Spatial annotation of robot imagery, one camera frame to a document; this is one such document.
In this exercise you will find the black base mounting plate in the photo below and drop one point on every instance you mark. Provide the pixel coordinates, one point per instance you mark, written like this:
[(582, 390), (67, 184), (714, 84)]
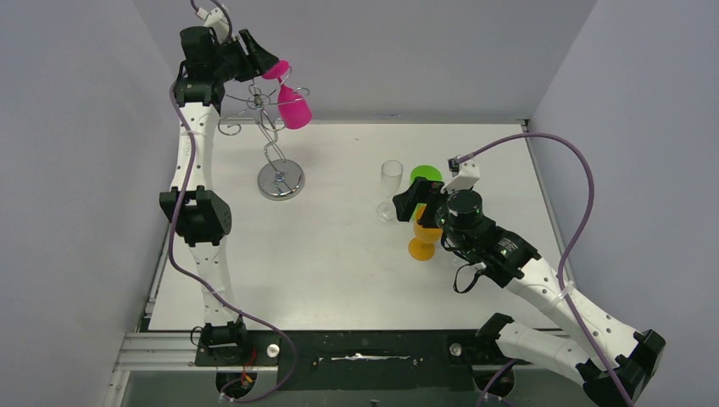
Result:
[(355, 360)]

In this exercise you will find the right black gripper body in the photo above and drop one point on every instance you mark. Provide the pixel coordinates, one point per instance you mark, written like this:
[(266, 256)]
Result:
[(424, 195)]

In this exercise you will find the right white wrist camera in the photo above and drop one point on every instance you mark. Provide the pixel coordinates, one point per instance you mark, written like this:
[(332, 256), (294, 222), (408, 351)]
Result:
[(465, 174)]

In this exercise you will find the pink wine glass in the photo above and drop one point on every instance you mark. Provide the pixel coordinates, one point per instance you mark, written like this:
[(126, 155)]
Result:
[(292, 106)]

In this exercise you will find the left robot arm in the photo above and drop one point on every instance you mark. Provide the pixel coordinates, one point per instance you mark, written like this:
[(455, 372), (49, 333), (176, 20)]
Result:
[(197, 214)]

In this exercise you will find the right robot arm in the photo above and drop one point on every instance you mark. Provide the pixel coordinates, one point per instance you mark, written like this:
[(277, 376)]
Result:
[(611, 361)]

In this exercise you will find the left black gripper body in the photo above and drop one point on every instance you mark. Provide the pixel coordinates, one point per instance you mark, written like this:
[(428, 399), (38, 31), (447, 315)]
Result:
[(247, 51)]

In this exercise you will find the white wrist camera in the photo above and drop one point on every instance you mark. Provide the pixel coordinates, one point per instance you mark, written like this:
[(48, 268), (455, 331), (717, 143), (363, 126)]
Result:
[(217, 20), (465, 174)]

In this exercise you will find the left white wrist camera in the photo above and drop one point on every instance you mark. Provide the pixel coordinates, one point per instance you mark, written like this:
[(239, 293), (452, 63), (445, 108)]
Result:
[(217, 20)]

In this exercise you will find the orange wine glass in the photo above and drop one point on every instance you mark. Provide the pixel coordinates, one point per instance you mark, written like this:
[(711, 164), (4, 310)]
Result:
[(423, 245)]

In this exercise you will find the green wine glass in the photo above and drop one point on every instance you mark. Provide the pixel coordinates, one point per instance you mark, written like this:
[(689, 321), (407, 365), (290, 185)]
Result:
[(429, 172)]

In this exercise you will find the clear wine glass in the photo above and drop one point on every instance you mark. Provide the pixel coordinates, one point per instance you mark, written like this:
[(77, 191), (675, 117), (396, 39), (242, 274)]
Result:
[(391, 177), (456, 261)]

